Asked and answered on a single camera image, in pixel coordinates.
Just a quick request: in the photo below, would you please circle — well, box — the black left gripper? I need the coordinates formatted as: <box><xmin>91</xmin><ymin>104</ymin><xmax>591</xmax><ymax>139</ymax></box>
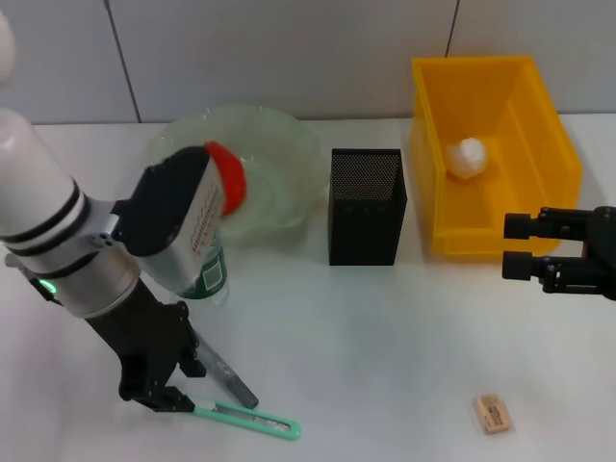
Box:
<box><xmin>83</xmin><ymin>278</ymin><xmax>210</xmax><ymax>415</ymax></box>

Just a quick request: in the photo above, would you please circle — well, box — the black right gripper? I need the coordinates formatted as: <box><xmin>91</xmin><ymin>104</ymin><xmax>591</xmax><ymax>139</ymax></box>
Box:
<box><xmin>500</xmin><ymin>205</ymin><xmax>616</xmax><ymax>302</ymax></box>

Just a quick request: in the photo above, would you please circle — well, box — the white paper ball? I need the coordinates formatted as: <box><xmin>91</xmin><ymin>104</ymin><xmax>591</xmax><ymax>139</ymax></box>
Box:
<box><xmin>445</xmin><ymin>138</ymin><xmax>491</xmax><ymax>182</ymax></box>

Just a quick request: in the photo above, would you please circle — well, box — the clear green-label water bottle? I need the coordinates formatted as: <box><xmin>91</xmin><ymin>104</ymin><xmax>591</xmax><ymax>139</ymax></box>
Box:
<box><xmin>176</xmin><ymin>229</ymin><xmax>230</xmax><ymax>310</ymax></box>

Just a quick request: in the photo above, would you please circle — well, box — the red-orange toy orange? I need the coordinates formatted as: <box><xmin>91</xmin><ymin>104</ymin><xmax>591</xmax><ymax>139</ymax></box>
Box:
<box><xmin>205</xmin><ymin>141</ymin><xmax>249</xmax><ymax>216</ymax></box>

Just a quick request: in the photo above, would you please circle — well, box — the grey marker pen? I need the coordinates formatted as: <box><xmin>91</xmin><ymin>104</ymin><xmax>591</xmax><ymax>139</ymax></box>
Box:
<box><xmin>196</xmin><ymin>336</ymin><xmax>260</xmax><ymax>410</ymax></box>

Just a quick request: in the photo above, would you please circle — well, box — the green utility knife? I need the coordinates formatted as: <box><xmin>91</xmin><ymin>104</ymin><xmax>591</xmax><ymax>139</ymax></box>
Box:
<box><xmin>189</xmin><ymin>394</ymin><xmax>303</xmax><ymax>442</ymax></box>

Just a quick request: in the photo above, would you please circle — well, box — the black mesh pen holder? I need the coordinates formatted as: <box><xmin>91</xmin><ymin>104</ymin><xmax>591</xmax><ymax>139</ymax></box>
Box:
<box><xmin>328</xmin><ymin>147</ymin><xmax>409</xmax><ymax>267</ymax></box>

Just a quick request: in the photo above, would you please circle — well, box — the tan rectangular eraser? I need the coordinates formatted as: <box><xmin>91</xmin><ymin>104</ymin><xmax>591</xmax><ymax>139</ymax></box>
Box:
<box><xmin>472</xmin><ymin>393</ymin><xmax>513</xmax><ymax>436</ymax></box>

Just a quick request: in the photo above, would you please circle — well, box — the pale green glass fruit plate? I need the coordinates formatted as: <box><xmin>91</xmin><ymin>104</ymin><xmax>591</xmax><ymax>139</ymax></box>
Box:
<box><xmin>143</xmin><ymin>104</ymin><xmax>326</xmax><ymax>247</ymax></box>

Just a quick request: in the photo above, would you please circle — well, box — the yellow plastic bin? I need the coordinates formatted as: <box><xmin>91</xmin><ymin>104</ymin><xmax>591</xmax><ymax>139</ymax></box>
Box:
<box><xmin>409</xmin><ymin>56</ymin><xmax>584</xmax><ymax>256</ymax></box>

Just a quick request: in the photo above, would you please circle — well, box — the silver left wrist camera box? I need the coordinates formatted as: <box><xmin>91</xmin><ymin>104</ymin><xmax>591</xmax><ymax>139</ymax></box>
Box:
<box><xmin>114</xmin><ymin>145</ymin><xmax>227</xmax><ymax>297</ymax></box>

